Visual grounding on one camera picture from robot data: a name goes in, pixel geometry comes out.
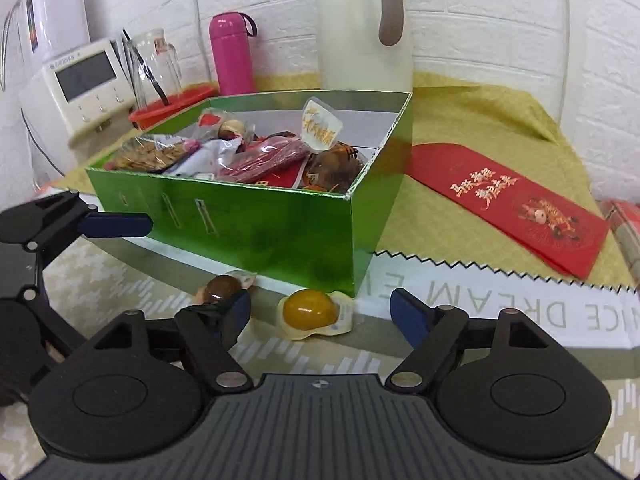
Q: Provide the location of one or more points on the white snack packet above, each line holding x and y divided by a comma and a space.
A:
210, 155

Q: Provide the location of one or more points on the yellow jelly cup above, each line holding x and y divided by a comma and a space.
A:
307, 307

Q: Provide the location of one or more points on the clear glass pitcher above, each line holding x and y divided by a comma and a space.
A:
155, 60

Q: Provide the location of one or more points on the pink thermos bottle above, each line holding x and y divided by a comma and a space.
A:
230, 60

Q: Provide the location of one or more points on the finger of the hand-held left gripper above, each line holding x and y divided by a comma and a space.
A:
115, 225
55, 317

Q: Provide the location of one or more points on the white wall pipe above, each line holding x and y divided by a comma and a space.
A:
566, 35

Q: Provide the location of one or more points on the thin black utensil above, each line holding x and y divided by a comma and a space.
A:
145, 67

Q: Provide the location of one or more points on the red patterned packet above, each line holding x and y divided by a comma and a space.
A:
625, 225

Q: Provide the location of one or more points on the brown jelly cup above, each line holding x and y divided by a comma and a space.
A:
222, 286

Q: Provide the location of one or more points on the white appliance with display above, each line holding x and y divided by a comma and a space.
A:
85, 80

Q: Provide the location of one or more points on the long dark red snack packet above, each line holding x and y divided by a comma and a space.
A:
265, 160

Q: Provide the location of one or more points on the flat red snack packet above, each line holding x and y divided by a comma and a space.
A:
285, 179

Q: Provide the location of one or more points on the dark floral snack packet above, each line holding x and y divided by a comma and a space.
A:
335, 162

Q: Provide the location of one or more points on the orange plastic basket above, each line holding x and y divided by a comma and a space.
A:
150, 115

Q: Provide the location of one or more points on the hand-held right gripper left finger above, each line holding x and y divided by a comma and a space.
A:
240, 310

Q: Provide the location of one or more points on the clear packet of brown snacks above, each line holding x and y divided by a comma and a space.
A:
145, 156

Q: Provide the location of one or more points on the clear packet with yellow print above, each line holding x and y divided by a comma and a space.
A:
320, 127

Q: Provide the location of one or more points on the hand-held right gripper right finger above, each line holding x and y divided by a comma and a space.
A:
406, 312

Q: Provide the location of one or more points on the yellow and white cloth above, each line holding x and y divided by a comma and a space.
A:
475, 120

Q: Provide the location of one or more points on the clear packet of brown balls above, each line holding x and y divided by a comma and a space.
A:
230, 127

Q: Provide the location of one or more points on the white thermal carafe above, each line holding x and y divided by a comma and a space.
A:
360, 35

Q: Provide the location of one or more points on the tall white appliance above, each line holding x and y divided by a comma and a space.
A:
60, 10

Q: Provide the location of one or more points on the red envelope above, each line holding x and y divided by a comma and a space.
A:
500, 200

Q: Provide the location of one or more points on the green cardboard box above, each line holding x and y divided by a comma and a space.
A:
260, 230

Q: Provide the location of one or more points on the beige patterned mat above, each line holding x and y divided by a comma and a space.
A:
300, 355

